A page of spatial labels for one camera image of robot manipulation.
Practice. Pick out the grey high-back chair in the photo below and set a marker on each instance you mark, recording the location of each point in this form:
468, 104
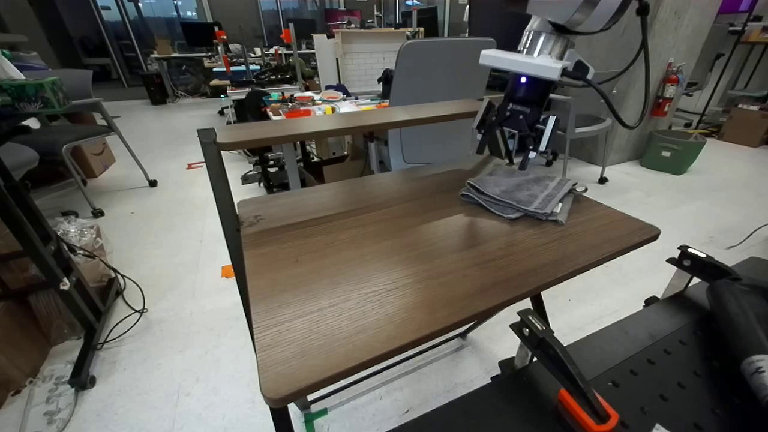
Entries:
438, 72

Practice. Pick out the grey towel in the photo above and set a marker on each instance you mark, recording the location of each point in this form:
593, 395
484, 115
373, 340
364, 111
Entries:
519, 193

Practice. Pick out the monitor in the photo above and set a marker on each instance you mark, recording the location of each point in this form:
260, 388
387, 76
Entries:
198, 34

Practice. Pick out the white tiled toy kitchen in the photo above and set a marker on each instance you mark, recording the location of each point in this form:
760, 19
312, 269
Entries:
366, 60

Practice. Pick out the green plastic bin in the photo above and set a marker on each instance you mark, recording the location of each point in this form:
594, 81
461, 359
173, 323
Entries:
671, 153

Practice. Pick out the clear plastic bag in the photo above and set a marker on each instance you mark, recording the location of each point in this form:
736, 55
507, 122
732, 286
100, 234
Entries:
84, 237

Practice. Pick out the cardboard box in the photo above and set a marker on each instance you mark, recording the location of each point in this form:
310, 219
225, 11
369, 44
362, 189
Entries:
93, 159
744, 127

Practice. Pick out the red fire extinguisher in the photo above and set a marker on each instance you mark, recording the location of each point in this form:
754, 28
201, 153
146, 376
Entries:
665, 93

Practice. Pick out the black cylinder with white label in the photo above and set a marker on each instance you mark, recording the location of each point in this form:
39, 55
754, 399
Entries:
744, 330

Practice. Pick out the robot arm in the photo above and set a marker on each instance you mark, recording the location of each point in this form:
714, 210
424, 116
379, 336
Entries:
549, 42

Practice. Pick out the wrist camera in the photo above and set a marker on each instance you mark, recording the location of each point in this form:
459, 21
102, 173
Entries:
521, 63

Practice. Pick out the black metal rack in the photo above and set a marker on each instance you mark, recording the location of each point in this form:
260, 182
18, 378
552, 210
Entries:
42, 252

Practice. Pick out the row of grey chairs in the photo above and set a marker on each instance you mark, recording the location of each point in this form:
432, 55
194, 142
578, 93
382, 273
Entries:
57, 135

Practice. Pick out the grey chair on casters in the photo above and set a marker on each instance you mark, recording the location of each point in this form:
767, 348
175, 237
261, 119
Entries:
585, 123

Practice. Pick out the cluttered table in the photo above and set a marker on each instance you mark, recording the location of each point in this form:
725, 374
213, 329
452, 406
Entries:
306, 108

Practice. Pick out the green tissue box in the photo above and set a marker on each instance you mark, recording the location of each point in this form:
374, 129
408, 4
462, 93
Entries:
33, 95

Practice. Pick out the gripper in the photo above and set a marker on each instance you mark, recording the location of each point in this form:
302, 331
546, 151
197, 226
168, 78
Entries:
523, 99

